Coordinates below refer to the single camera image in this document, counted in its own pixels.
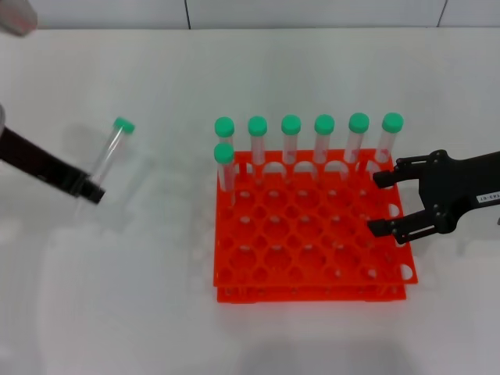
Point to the clear test tube green cap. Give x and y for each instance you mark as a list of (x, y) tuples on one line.
[(257, 125), (324, 123), (359, 122), (124, 124), (291, 123), (223, 152), (392, 121), (224, 127)]

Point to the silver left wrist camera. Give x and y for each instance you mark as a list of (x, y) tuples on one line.
[(15, 15)]

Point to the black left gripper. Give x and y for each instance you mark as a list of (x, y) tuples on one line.
[(35, 156)]

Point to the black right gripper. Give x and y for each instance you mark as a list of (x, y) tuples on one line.
[(457, 187)]

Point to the orange plastic test tube rack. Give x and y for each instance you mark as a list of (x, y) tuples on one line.
[(312, 250)]

